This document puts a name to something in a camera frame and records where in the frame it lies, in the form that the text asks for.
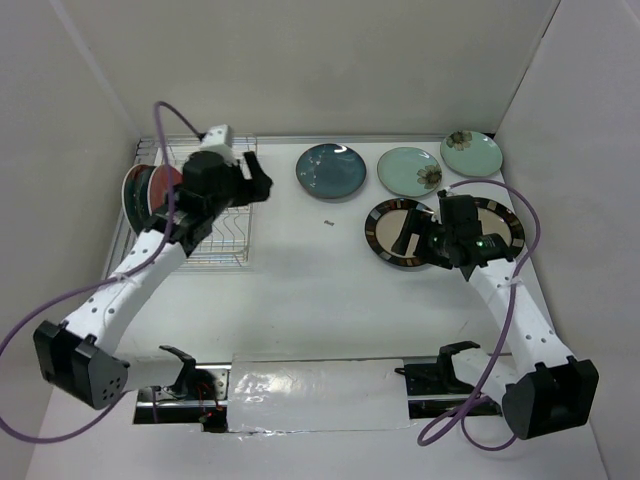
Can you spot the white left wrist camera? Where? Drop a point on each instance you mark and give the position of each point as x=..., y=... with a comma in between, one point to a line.
x=219, y=140

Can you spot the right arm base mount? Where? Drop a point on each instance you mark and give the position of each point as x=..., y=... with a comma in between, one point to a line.
x=429, y=395

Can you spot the dark blue plate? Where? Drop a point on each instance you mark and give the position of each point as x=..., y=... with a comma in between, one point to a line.
x=330, y=171
x=135, y=209

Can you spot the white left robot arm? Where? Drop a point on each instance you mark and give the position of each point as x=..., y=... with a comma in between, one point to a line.
x=78, y=354

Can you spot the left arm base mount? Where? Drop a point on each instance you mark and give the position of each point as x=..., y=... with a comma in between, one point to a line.
x=202, y=403

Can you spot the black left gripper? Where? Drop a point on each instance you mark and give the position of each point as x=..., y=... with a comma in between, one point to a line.
x=261, y=180

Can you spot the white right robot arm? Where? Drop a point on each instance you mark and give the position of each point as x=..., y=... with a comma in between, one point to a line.
x=547, y=390

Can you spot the brown rimmed cream plate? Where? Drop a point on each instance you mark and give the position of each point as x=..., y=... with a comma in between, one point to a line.
x=499, y=219
x=383, y=226

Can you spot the red teal flower plate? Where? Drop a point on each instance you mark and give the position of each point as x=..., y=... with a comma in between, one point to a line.
x=157, y=187
x=128, y=183

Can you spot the light green flower plate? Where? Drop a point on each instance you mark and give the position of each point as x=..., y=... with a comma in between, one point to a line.
x=409, y=172
x=471, y=153

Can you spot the white taped cover panel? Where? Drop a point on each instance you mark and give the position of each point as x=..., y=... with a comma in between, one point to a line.
x=317, y=396

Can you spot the chrome wire dish rack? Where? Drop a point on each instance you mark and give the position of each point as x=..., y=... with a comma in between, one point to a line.
x=228, y=246

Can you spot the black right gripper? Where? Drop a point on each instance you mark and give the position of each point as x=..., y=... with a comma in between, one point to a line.
x=422, y=240

